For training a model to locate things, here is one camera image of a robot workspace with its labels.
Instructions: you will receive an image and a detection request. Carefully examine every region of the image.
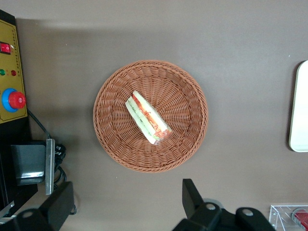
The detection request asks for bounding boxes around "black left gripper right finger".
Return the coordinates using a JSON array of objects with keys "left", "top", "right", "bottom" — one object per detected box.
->
[{"left": 172, "top": 178, "right": 223, "bottom": 231}]

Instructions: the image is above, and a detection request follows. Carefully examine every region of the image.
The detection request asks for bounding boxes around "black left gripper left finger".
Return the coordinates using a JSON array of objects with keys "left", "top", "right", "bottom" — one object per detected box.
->
[{"left": 9, "top": 181, "right": 74, "bottom": 231}]

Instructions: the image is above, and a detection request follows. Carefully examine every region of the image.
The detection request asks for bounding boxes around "triangle sandwich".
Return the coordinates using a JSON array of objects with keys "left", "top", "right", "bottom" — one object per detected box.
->
[{"left": 125, "top": 90, "right": 173, "bottom": 146}]

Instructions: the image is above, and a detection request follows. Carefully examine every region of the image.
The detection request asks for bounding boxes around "round brown wicker basket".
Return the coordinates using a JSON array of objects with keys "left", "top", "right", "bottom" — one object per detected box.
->
[{"left": 92, "top": 60, "right": 209, "bottom": 173}]

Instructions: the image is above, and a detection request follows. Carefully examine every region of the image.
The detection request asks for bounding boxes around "cream plastic tray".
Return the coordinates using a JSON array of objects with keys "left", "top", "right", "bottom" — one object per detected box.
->
[{"left": 288, "top": 60, "right": 308, "bottom": 153}]

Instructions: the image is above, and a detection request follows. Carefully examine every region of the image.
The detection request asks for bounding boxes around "clear acrylic bottle rack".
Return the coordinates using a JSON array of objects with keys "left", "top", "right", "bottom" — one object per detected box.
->
[{"left": 269, "top": 204, "right": 308, "bottom": 231}]

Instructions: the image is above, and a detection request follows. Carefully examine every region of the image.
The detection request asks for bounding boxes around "red cola bottle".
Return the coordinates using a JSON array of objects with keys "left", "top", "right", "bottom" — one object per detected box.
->
[{"left": 291, "top": 208, "right": 308, "bottom": 229}]

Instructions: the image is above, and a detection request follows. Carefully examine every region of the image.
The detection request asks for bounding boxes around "yellow emergency stop control box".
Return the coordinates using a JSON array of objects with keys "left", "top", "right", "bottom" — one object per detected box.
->
[{"left": 0, "top": 9, "right": 39, "bottom": 217}]

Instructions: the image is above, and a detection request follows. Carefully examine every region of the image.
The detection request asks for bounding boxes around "black metal bracket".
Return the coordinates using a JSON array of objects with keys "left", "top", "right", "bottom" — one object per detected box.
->
[{"left": 11, "top": 139, "right": 56, "bottom": 195}]

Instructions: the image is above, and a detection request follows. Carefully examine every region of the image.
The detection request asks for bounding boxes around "black cable at control box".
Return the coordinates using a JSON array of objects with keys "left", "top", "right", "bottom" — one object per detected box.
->
[{"left": 26, "top": 108, "right": 67, "bottom": 190}]

